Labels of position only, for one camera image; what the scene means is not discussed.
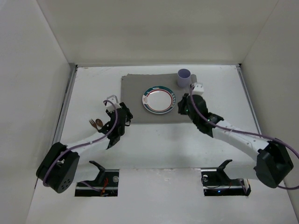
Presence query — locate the brown wooden spoon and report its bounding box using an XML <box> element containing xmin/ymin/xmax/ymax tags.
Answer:
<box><xmin>95</xmin><ymin>119</ymin><xmax>103</xmax><ymax>129</ymax></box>

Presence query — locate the white plate green rim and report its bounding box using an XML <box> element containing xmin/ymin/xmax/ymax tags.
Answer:
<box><xmin>142</xmin><ymin>86</ymin><xmax>176</xmax><ymax>114</ymax></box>

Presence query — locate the grey cloth placemat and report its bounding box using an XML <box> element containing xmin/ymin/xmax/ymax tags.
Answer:
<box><xmin>121</xmin><ymin>74</ymin><xmax>191</xmax><ymax>124</ymax></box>

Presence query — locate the purple plastic cup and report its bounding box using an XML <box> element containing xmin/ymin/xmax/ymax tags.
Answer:
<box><xmin>177</xmin><ymin>69</ymin><xmax>191</xmax><ymax>88</ymax></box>

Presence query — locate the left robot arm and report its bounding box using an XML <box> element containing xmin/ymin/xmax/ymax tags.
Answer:
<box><xmin>36</xmin><ymin>100</ymin><xmax>133</xmax><ymax>193</ymax></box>

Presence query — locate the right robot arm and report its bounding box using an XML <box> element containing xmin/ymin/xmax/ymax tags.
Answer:
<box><xmin>178</xmin><ymin>93</ymin><xmax>294</xmax><ymax>188</ymax></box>

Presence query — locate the brown wooden fork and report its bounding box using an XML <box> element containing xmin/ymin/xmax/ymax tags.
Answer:
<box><xmin>89</xmin><ymin>119</ymin><xmax>100</xmax><ymax>131</ymax></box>

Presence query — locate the white front cover board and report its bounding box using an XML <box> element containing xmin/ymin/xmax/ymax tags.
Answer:
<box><xmin>26</xmin><ymin>169</ymin><xmax>297</xmax><ymax>224</ymax></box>

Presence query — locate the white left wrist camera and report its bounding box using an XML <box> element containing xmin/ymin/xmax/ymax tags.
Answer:
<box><xmin>103</xmin><ymin>95</ymin><xmax>121</xmax><ymax>112</ymax></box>

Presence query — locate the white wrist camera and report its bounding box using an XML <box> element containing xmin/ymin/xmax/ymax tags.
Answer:
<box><xmin>103</xmin><ymin>95</ymin><xmax>121</xmax><ymax>112</ymax></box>
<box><xmin>190</xmin><ymin>82</ymin><xmax>204</xmax><ymax>96</ymax></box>

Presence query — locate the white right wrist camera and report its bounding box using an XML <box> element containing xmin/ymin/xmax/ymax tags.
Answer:
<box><xmin>190</xmin><ymin>82</ymin><xmax>204</xmax><ymax>96</ymax></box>

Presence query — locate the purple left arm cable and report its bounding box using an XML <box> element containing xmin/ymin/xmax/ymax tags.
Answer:
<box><xmin>42</xmin><ymin>99</ymin><xmax>120</xmax><ymax>191</ymax></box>

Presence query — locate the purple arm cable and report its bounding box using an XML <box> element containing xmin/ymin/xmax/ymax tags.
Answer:
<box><xmin>189</xmin><ymin>85</ymin><xmax>299</xmax><ymax>191</ymax></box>
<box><xmin>42</xmin><ymin>99</ymin><xmax>120</xmax><ymax>191</ymax></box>

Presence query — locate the right aluminium table rail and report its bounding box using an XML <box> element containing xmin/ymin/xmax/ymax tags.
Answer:
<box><xmin>236</xmin><ymin>64</ymin><xmax>262</xmax><ymax>134</ymax></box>

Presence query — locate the aluminium table rail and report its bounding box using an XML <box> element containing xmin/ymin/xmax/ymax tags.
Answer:
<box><xmin>236</xmin><ymin>64</ymin><xmax>262</xmax><ymax>134</ymax></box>
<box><xmin>48</xmin><ymin>63</ymin><xmax>78</xmax><ymax>152</ymax></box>

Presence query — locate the left aluminium table rail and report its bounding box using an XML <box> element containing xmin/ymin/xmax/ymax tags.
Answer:
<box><xmin>48</xmin><ymin>63</ymin><xmax>78</xmax><ymax>152</ymax></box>

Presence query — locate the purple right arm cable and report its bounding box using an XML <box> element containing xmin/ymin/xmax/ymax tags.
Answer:
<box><xmin>189</xmin><ymin>85</ymin><xmax>299</xmax><ymax>191</ymax></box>

